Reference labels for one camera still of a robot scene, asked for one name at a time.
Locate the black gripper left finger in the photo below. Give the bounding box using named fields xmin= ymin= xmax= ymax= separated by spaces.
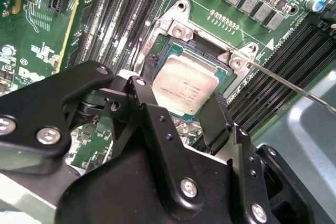
xmin=0 ymin=55 xmax=206 ymax=217

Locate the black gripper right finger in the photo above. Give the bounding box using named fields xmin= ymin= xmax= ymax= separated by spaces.
xmin=199 ymin=93 xmax=315 ymax=224

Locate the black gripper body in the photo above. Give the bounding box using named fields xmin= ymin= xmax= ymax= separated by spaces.
xmin=55 ymin=147 xmax=250 ymax=224

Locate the metal wire locking lever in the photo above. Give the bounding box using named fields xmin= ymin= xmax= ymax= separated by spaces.
xmin=246 ymin=60 xmax=336 ymax=116

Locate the silver CPU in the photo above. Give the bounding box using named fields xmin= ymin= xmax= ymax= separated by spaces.
xmin=151 ymin=45 xmax=229 ymax=116

